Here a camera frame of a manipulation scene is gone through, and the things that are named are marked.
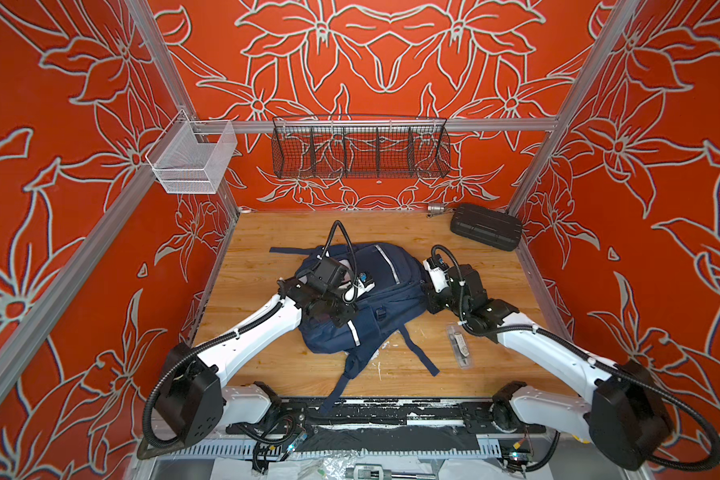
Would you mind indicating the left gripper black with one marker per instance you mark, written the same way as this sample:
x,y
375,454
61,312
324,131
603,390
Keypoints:
x,y
348,309

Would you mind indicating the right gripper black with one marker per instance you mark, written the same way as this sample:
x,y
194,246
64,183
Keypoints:
x,y
433,305

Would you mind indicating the navy blue student backpack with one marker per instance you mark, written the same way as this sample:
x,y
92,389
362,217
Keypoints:
x,y
398,297

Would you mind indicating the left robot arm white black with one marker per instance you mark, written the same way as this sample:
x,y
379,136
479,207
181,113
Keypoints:
x,y
188,401

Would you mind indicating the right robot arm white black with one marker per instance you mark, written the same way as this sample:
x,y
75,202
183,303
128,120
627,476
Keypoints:
x,y
616,407

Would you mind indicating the clear plastic pen box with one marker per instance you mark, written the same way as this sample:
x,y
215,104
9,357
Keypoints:
x,y
459,346

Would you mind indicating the black hard case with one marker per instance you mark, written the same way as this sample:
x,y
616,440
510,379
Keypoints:
x,y
492,228

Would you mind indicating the small silver metal cylinder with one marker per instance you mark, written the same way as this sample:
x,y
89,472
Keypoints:
x,y
436,209

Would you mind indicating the black wire wall basket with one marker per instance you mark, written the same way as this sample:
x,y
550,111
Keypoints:
x,y
342,146

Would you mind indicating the white wire mesh basket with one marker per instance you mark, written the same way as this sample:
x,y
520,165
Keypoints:
x,y
192,156

